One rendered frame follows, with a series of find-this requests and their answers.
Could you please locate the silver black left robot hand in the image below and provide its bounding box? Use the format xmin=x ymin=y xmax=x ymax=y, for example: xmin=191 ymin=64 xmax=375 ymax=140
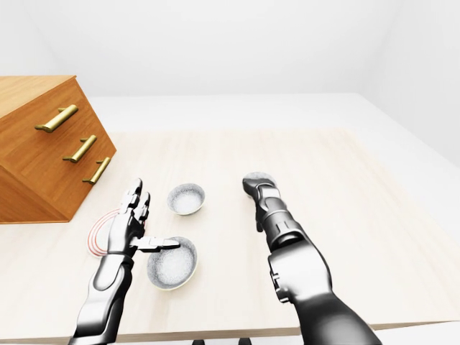
xmin=106 ymin=178 xmax=181 ymax=258

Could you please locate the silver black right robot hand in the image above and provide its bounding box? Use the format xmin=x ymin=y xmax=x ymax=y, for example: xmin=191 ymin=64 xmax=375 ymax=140
xmin=241 ymin=174 xmax=307 ymax=254

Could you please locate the speckled black bowl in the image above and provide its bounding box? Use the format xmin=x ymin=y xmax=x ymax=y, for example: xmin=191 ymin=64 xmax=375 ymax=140
xmin=146 ymin=236 xmax=199 ymax=293
xmin=166 ymin=183 xmax=207 ymax=217

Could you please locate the white plate with red rings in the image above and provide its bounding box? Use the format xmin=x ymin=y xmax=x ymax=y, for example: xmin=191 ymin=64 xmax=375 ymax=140
xmin=87 ymin=206 xmax=121 ymax=259

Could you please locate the small wooden drawer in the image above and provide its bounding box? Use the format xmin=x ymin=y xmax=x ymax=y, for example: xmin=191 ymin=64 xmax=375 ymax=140
xmin=43 ymin=129 xmax=118 ymax=221

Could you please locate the medium wooden drawer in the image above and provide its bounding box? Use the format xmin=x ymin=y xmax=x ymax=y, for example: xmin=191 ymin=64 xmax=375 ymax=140
xmin=10 ymin=106 xmax=109 ymax=202

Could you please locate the large wooden drawer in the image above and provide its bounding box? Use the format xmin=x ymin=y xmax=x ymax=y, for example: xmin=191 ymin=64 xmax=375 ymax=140
xmin=0 ymin=78 xmax=96 ymax=179

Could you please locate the wooden cabinet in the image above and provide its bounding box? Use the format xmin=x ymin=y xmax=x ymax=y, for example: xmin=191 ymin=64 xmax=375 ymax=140
xmin=0 ymin=74 xmax=119 ymax=225

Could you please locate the short brass drawer handle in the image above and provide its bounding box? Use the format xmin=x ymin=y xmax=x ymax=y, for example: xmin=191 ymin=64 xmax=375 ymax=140
xmin=81 ymin=156 xmax=112 ymax=186

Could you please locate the medium brass drawer handle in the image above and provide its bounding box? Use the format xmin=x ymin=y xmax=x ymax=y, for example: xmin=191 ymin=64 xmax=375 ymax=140
xmin=62 ymin=134 xmax=98 ymax=164

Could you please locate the long brass drawer handle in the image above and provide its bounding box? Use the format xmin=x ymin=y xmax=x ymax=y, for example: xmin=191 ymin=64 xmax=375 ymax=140
xmin=34 ymin=103 xmax=79 ymax=134

